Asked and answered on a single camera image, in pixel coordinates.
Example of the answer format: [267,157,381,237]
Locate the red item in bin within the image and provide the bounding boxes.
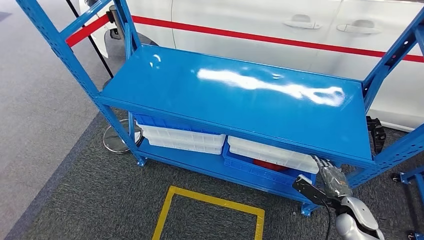
[253,158,289,172]

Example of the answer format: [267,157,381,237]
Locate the red barrier belt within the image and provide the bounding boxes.
[65,13,111,48]

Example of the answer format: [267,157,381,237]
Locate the black camera cable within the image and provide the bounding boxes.
[325,204,332,240]

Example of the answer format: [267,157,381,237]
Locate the blue wheeled metal cart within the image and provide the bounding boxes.
[390,165,424,240]

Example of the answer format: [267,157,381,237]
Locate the white car door handle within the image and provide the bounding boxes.
[283,14,323,30]
[336,19,383,35]

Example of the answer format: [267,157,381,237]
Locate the chrome stanchion with round base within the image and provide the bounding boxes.
[101,79,145,155]

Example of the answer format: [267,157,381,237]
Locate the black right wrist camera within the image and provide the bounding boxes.
[292,174,342,209]

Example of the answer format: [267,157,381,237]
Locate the blue metal shelf rack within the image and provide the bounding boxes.
[15,0,424,218]

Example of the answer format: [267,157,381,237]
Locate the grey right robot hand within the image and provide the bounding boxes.
[311,154,354,199]

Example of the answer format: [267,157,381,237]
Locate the white car with red stripe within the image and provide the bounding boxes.
[77,0,424,133]

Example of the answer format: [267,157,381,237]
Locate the black stanchion pole with base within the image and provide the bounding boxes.
[65,0,115,80]

